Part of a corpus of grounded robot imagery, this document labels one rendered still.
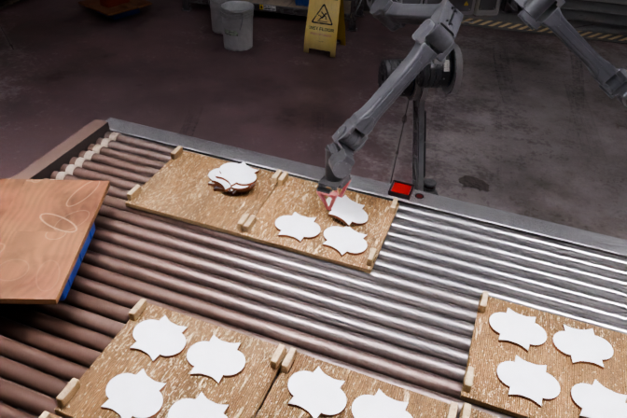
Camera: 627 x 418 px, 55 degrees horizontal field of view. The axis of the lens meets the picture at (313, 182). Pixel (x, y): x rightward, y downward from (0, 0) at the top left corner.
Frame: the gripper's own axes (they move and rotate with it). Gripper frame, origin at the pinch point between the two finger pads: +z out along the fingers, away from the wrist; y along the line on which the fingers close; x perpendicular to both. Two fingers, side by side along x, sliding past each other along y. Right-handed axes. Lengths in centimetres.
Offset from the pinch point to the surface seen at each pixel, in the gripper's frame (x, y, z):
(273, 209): 17.2, -8.7, 2.9
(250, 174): 29.5, -2.6, -3.6
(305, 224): 4.1, -11.4, 2.9
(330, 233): -4.6, -11.5, 3.6
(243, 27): 224, 286, 46
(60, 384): 27, -89, 8
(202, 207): 37.2, -19.4, 2.0
